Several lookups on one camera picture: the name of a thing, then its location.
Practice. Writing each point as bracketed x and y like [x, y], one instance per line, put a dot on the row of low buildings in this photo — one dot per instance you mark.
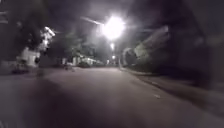
[85, 61]

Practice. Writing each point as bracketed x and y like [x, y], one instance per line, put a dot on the bright street lamp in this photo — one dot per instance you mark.
[113, 28]

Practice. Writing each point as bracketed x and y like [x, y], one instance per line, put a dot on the grey asphalt road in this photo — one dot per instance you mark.
[100, 98]

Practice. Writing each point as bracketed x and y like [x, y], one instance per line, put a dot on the row of trees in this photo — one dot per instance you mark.
[150, 50]

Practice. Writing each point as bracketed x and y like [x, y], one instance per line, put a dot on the dark roadside verge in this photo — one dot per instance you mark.
[186, 89]

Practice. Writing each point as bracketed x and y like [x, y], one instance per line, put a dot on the white building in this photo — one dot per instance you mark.
[30, 57]

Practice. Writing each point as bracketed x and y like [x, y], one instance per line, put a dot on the dark tree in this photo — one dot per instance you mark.
[28, 26]

